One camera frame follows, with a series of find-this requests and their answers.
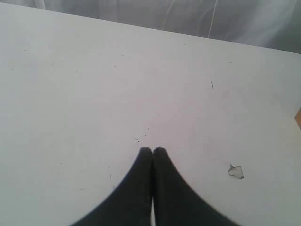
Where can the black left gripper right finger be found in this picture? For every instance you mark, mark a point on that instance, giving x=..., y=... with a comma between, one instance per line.
x=175, y=202

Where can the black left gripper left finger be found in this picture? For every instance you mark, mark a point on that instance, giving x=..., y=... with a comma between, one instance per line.
x=130, y=202

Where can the brown paper shopping bag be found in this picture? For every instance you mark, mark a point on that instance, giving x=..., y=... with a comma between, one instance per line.
x=298, y=118

